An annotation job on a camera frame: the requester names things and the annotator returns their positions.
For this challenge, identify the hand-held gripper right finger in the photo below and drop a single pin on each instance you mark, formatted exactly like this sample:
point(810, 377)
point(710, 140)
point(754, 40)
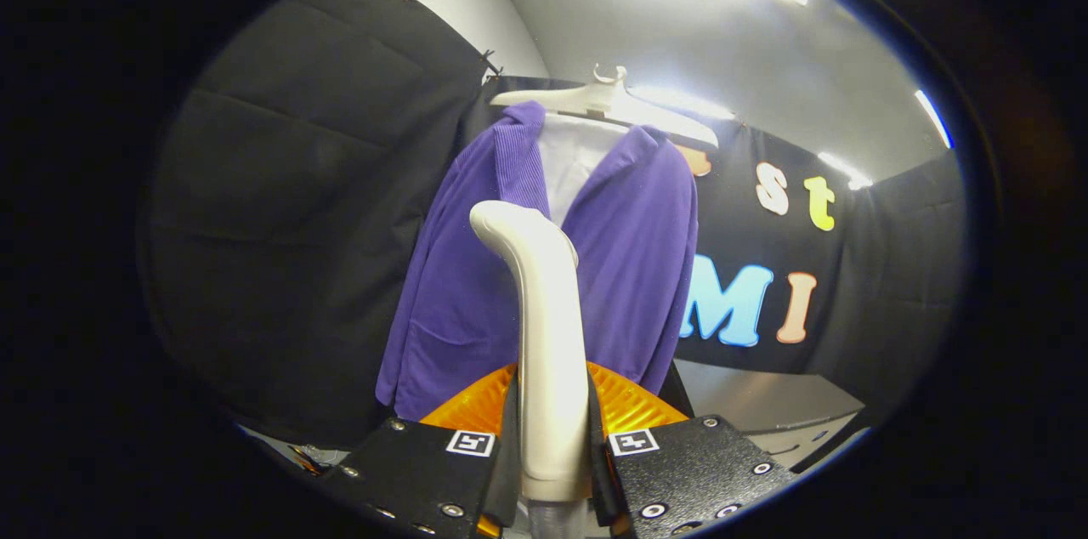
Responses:
point(599, 462)

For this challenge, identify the white clothes hanger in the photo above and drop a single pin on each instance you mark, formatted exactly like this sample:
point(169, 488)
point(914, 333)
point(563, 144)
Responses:
point(612, 105)

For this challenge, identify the black cloth clip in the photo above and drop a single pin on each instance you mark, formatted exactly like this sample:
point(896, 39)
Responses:
point(490, 63)

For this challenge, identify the purple jacket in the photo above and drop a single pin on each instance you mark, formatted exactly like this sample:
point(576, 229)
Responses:
point(459, 292)

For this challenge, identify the white garment steamer head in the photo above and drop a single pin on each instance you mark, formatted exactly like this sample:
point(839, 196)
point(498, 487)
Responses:
point(551, 335)

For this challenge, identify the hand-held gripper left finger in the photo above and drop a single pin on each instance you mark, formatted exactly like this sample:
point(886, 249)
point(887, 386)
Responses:
point(508, 462)

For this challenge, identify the grey cabinet with dark top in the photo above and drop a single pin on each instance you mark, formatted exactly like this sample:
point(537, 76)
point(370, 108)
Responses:
point(748, 399)

